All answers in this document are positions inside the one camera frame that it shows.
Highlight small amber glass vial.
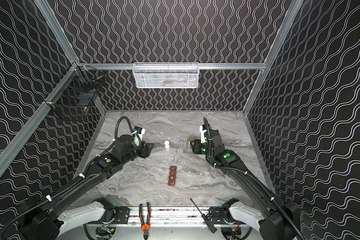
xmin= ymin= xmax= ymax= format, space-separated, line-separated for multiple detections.
xmin=186 ymin=137 xmax=194 ymax=151

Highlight white pill bottle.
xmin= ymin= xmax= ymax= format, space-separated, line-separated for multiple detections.
xmin=164 ymin=141 xmax=170 ymax=149

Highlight brown pill organizer box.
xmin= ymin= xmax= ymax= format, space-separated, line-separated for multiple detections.
xmin=168 ymin=166 xmax=177 ymax=187

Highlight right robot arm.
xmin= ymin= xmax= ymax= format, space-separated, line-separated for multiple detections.
xmin=190 ymin=118 xmax=305 ymax=240

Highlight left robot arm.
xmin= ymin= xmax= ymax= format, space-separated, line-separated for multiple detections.
xmin=0 ymin=116 xmax=154 ymax=240

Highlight black screwdriver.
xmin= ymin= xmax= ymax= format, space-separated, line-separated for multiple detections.
xmin=190 ymin=198 xmax=217 ymax=234

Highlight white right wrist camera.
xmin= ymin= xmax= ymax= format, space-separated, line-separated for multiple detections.
xmin=199 ymin=125 xmax=207 ymax=144

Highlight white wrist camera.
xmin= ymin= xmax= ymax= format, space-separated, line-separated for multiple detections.
xmin=132 ymin=126 xmax=146 ymax=140
xmin=199 ymin=125 xmax=207 ymax=144

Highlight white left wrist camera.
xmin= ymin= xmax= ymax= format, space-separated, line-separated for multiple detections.
xmin=132 ymin=126 xmax=146 ymax=140

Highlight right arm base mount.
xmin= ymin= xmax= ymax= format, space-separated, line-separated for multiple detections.
xmin=206 ymin=207 xmax=237 ymax=225

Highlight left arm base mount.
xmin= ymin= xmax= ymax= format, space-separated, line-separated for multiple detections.
xmin=88 ymin=207 xmax=131 ymax=225

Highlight white wire mesh basket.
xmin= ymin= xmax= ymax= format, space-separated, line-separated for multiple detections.
xmin=133 ymin=62 xmax=200 ymax=89

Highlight orange handled pliers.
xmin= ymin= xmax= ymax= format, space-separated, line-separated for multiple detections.
xmin=139 ymin=202 xmax=151 ymax=240

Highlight black wire basket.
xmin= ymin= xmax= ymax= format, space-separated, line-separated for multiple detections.
xmin=48 ymin=66 xmax=106 ymax=122

